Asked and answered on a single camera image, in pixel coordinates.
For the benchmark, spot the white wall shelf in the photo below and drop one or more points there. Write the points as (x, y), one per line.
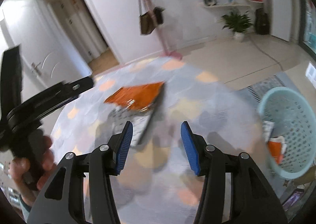
(224, 6)

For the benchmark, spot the orange snack bag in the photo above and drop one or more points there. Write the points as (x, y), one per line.
(136, 98)

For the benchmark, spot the black hanging bag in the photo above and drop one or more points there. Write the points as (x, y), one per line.
(158, 12)

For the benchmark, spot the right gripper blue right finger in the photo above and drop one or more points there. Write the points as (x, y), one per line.
(191, 150)

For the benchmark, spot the pink coat stand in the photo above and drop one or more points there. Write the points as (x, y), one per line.
(165, 52)

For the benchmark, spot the orange paper cup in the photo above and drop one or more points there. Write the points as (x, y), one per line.
(277, 147)

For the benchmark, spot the potted green plant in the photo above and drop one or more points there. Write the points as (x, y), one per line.
(238, 23)

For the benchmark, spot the brown hanging bag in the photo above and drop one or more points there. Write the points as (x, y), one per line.
(147, 25)

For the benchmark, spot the white room door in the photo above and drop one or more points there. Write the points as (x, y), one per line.
(50, 60)

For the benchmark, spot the white tall air conditioner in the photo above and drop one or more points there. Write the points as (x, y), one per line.
(281, 19)

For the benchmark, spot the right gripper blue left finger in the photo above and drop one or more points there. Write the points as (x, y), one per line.
(121, 147)

